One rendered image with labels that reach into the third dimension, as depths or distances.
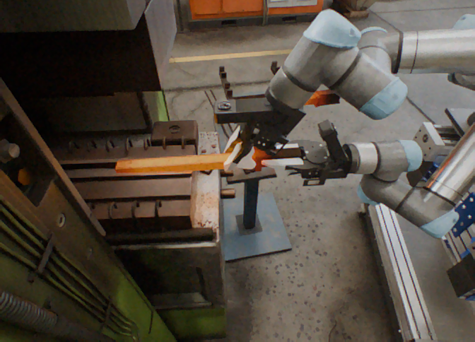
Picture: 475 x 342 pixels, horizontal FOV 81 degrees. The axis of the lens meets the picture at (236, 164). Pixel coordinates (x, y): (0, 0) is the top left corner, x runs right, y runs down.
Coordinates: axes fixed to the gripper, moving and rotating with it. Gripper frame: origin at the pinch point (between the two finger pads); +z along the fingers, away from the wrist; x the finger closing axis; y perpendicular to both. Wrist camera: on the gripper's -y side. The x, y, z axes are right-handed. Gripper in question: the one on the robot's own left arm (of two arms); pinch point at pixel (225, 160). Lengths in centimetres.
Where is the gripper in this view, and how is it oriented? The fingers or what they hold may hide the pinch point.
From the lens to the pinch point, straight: 63.4
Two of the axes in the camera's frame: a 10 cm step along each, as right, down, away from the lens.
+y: 8.7, 3.0, 3.8
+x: -0.5, -7.3, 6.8
